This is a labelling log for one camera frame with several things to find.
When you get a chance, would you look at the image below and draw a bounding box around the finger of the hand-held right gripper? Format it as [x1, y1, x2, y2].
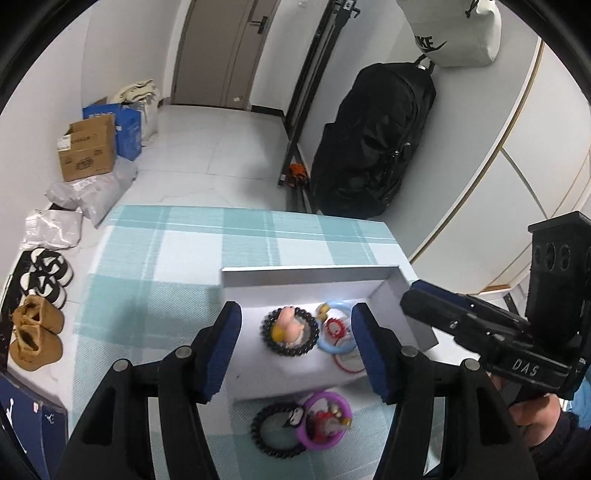
[400, 290, 532, 356]
[410, 280, 527, 326]

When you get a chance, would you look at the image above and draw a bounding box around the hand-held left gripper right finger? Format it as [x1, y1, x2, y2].
[351, 302, 539, 480]

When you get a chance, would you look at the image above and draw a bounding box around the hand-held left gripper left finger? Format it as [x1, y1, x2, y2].
[55, 301, 243, 480]

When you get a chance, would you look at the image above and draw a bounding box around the red thin ring bracelet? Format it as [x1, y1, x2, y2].
[331, 339, 366, 376]

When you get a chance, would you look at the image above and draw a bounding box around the white cardboard box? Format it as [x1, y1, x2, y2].
[219, 264, 439, 401]

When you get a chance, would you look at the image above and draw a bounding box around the red frilly hair tie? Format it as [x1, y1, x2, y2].
[322, 318, 348, 341]

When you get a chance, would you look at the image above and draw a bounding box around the light blue ring bracelet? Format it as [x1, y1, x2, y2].
[315, 301, 358, 356]

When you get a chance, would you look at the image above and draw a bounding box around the pink duck toy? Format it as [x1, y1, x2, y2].
[272, 305, 308, 344]

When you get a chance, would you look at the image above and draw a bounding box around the black bead bracelet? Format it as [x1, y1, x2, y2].
[259, 307, 320, 358]

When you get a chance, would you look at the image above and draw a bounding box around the black spiral hair tie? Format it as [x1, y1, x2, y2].
[250, 402, 306, 459]

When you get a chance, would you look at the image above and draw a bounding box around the purple ring bracelet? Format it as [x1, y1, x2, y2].
[297, 391, 354, 450]

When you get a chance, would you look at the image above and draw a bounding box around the person's right forearm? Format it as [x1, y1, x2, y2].
[526, 411, 591, 480]

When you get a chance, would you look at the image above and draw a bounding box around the person's right hand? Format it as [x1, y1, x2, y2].
[490, 375, 561, 428]

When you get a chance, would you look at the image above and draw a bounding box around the teal checked tablecloth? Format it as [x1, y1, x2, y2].
[69, 205, 444, 480]

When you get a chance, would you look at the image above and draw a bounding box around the white wardrobe with gold trim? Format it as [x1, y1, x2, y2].
[409, 37, 591, 296]

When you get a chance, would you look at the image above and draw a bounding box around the black backpack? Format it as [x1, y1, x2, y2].
[310, 62, 437, 220]

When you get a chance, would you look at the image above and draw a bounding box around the brown suede boot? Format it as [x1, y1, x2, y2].
[11, 295, 65, 335]
[9, 323, 63, 372]

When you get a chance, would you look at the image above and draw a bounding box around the black and white slipper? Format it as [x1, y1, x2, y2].
[9, 268, 68, 309]
[21, 248, 75, 287]

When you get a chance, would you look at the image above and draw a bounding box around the dark blue shoebox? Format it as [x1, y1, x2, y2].
[0, 369, 69, 480]

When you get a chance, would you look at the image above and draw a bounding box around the grey plastic mailer bag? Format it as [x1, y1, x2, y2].
[45, 157, 139, 228]

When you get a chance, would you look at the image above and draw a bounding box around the white plastic mailer bag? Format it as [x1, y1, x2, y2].
[21, 209, 84, 250]

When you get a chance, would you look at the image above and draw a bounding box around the black metal rack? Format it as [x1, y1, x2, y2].
[277, 0, 361, 188]

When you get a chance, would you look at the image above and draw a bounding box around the brown cardboard box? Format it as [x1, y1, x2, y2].
[56, 114, 117, 183]

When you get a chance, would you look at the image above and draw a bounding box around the white tote bag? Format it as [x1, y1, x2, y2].
[136, 98, 160, 141]

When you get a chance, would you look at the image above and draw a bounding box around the beige folded cloth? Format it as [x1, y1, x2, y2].
[108, 79, 160, 104]

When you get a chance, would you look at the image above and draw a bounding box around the grey-brown door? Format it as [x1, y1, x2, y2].
[171, 0, 282, 112]

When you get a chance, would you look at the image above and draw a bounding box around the white drawstring bag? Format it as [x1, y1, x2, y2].
[397, 0, 502, 68]

